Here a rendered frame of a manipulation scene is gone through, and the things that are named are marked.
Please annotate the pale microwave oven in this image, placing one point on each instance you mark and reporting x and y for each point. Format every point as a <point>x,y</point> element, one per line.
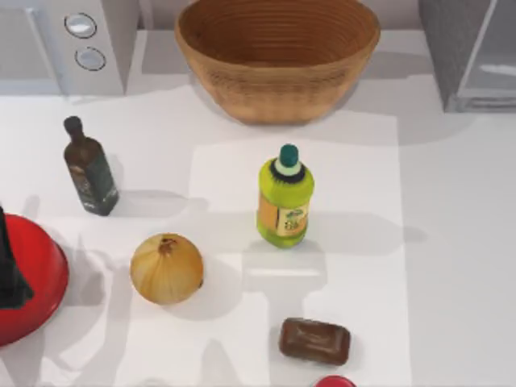
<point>48,48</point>

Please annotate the red bowl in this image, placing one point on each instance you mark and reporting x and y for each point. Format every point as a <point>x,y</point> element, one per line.
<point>38,278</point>

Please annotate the woven wooden basket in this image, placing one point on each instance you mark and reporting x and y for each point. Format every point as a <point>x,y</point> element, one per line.
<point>278,68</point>

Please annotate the small microwave knob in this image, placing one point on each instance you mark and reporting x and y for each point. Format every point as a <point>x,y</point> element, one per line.
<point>90,58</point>

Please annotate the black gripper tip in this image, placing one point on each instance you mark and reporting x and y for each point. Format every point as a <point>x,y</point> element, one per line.
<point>10,266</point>

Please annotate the small red round object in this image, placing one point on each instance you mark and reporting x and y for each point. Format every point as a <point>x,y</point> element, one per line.
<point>334,381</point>

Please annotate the green bottle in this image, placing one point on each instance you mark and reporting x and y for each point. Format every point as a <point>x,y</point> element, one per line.
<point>284,205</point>

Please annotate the dark brown glass bottle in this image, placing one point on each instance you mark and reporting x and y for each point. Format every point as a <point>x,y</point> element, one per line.
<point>90,173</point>

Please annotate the yellow onion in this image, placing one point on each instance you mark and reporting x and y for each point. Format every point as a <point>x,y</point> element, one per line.
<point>166,269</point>

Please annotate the brown soap bar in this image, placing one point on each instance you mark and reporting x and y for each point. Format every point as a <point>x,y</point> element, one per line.
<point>315,341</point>

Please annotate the large microwave knob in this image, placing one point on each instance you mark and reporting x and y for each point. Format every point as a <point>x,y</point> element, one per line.
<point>80,25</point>

